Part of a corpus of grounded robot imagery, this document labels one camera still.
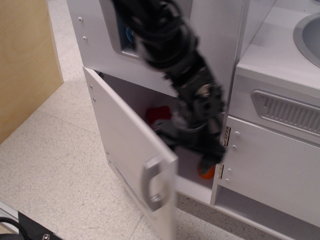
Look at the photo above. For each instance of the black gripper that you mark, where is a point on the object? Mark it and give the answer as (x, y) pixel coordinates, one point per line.
(201, 139)

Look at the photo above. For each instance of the silver fridge door handle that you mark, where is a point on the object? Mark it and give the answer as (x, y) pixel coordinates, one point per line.
(152, 187)

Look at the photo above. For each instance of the white fridge door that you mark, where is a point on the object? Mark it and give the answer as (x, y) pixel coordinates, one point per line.
(129, 142)

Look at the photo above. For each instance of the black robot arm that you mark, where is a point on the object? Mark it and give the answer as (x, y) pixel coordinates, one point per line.
(199, 95)

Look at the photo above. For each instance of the silver fridge door emblem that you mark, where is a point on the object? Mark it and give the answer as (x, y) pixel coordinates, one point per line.
(129, 187)

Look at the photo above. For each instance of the white toy fridge cabinet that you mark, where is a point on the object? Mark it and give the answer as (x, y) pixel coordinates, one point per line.
(216, 24)

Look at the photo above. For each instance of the orange toy fruit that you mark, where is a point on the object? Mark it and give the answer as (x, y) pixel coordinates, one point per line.
(206, 173)

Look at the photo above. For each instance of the lower brass hinge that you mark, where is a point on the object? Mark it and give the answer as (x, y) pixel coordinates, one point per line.
(221, 170)

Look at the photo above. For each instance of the brass hinge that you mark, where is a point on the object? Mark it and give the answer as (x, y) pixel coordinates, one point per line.
(226, 136)
(221, 170)

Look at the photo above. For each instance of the upper brass hinge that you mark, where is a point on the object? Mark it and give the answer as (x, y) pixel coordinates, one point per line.
(226, 136)

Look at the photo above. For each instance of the red toy bell pepper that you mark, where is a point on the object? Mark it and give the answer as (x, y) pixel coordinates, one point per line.
(158, 113)

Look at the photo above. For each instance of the white toy kitchen counter unit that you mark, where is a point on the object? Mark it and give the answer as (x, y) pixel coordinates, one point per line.
(272, 63)

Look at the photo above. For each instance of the white oven cabinet door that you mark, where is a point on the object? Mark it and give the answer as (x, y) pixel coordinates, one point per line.
(273, 169)

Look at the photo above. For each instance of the grey vent panel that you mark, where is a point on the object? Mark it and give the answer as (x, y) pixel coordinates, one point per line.
(287, 112)

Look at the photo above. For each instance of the blue plastic cup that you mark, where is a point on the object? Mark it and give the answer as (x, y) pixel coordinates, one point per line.
(130, 35)

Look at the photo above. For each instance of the grey round sink basin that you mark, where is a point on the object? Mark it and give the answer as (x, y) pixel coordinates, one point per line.
(306, 36)

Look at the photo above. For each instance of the light plywood panel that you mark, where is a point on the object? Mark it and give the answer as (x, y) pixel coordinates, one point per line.
(30, 71)

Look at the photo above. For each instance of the grey dispenser recess frame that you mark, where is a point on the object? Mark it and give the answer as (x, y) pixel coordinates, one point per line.
(112, 32)

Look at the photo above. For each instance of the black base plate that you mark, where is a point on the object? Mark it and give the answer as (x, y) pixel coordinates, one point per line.
(34, 230)

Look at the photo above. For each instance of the aluminium frame rail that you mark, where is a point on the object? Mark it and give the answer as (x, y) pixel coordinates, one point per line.
(8, 212)

